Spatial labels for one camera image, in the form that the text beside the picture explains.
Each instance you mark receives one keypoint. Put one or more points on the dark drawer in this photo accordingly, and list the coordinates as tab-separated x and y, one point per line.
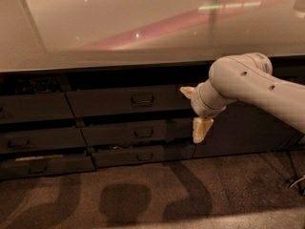
131	100
147	154
69	164
41	140
141	131
33	107

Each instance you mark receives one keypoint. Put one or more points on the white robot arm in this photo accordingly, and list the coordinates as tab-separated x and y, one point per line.
248	78

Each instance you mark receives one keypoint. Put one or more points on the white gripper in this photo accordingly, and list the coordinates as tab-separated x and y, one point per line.
199	101

